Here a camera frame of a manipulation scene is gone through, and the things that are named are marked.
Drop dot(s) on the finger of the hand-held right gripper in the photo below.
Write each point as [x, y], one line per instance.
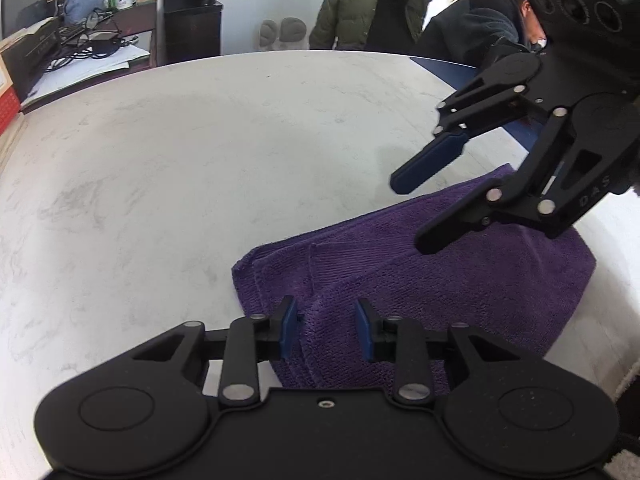
[450, 232]
[430, 160]

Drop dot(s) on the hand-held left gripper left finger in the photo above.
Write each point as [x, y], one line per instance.
[287, 330]

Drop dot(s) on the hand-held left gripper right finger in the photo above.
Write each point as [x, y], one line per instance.
[364, 332]

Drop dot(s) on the purple towel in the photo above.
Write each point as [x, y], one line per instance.
[400, 270]

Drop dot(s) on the person's left forearm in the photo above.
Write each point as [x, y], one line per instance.
[625, 435]

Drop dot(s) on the blue table mat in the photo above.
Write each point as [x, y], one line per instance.
[450, 72]

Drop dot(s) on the green padded coat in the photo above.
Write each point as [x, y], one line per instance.
[360, 5]

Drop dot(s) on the grey slippers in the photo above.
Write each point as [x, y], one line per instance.
[282, 32]

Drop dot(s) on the black cabinet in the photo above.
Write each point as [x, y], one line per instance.
[192, 35]

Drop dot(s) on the dark wooden desk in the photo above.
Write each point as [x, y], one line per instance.
[140, 25]

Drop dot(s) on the white papers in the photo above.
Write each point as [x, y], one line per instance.
[100, 62]

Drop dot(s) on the black power adapter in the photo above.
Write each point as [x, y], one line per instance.
[105, 42]

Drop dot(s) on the red desk calendar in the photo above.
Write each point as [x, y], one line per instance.
[7, 100]

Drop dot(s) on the black printer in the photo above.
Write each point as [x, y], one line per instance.
[30, 55]

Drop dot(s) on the blue bag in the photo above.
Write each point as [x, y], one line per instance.
[85, 2]

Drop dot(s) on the black monitor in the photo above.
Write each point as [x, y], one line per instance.
[22, 7]

